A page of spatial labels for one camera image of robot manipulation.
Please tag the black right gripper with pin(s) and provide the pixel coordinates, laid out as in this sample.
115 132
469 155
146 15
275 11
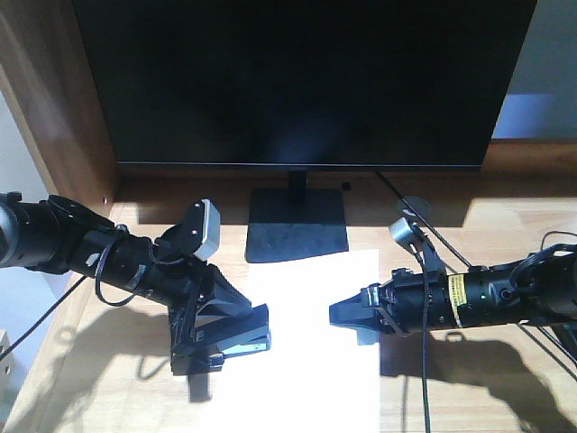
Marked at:
406 304

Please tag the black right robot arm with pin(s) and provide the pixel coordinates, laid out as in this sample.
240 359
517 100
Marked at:
539 290

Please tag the black computer monitor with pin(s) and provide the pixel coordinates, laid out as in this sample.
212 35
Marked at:
322 85

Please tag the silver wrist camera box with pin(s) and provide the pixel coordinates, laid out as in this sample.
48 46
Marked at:
407 235
198 233

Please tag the wooden shelf unit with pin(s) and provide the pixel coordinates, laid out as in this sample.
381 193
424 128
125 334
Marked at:
50 91

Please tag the black stapler with orange button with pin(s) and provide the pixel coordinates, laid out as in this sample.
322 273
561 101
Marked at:
203 349

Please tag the black monitor stand base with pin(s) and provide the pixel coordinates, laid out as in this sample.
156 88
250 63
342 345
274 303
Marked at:
295 222

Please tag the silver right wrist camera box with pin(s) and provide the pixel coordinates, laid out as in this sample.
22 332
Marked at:
407 235

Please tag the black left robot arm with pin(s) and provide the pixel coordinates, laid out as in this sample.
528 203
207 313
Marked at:
58 235

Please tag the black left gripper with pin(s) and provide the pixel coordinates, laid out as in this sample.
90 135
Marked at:
184 281

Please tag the white paper stack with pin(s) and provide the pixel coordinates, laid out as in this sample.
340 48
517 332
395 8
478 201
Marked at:
315 377

